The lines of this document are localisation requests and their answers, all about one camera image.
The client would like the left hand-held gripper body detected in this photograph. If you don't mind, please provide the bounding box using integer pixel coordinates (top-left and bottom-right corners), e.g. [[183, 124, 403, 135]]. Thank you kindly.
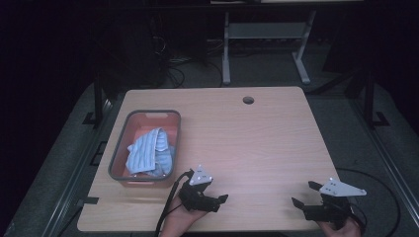
[[178, 164, 221, 213]]

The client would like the person's left hand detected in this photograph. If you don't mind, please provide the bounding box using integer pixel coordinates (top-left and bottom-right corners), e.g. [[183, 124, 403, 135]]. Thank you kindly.
[[159, 196, 210, 237]]

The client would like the metal floor rail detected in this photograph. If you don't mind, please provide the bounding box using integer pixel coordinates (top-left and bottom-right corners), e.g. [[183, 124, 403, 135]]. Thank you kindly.
[[350, 98, 419, 229], [41, 98, 115, 237]]

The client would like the tangle of floor cables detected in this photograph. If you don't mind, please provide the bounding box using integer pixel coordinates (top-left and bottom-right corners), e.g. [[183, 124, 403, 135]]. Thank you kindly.
[[154, 36, 225, 90]]

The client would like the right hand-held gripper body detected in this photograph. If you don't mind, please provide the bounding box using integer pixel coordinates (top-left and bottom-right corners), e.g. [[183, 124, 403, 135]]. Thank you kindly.
[[302, 177, 368, 229]]

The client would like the person's right hand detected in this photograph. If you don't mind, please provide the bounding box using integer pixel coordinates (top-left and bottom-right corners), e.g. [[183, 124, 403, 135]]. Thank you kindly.
[[316, 216, 364, 237]]

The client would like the blue striped cloth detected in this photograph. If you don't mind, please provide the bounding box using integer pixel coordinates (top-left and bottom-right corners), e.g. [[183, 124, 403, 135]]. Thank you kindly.
[[125, 126, 176, 178]]

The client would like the white metal stand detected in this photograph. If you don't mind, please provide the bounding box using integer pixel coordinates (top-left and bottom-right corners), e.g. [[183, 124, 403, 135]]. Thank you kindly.
[[221, 9, 318, 87]]

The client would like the black tape strip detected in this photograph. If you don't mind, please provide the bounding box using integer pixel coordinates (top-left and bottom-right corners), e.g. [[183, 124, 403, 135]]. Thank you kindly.
[[77, 196, 100, 207]]

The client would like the black metal post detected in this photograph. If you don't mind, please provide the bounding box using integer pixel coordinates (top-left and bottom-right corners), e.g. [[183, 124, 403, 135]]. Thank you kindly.
[[362, 70, 390, 130], [82, 73, 106, 126]]

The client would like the pink basket with grey rim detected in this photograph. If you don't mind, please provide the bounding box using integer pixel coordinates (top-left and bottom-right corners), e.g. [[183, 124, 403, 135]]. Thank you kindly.
[[108, 109, 183, 189]]

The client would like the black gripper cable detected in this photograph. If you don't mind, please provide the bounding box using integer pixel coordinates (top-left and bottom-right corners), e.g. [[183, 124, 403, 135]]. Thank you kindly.
[[153, 169, 196, 237], [335, 167, 402, 237]]

